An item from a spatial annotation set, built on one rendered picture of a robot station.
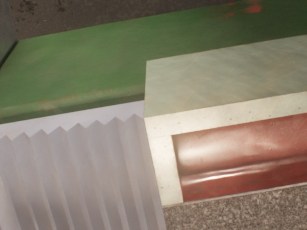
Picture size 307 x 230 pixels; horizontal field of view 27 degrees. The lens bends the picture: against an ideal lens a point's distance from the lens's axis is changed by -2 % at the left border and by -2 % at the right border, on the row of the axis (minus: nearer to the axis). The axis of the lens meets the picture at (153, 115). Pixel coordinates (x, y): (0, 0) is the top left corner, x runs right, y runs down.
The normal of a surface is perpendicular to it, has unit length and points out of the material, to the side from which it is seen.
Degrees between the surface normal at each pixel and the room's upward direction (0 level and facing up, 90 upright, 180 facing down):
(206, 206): 0
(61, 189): 61
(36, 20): 0
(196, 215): 0
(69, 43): 90
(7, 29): 90
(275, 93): 90
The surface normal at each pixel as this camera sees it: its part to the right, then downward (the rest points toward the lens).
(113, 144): 0.86, 0.04
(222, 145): 0.00, 0.39
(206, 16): -0.18, -0.90
